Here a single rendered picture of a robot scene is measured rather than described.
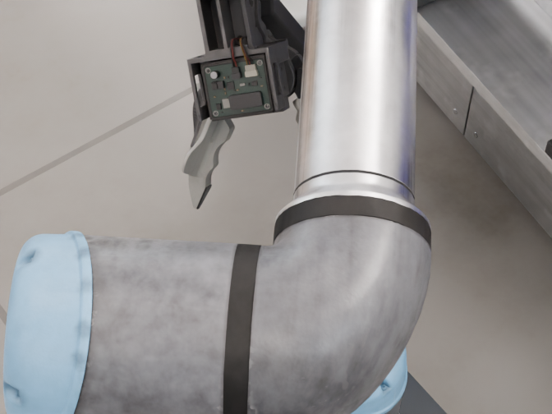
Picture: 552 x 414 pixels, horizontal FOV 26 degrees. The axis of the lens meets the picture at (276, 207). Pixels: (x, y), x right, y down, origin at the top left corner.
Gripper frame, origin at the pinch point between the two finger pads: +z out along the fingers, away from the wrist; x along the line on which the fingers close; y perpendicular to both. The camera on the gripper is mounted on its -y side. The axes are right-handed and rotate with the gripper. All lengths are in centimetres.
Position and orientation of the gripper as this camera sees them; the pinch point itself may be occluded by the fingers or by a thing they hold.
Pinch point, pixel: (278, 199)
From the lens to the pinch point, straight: 105.7
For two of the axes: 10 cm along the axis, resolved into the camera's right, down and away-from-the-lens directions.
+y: -2.7, 2.3, -9.4
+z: 1.7, 9.7, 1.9
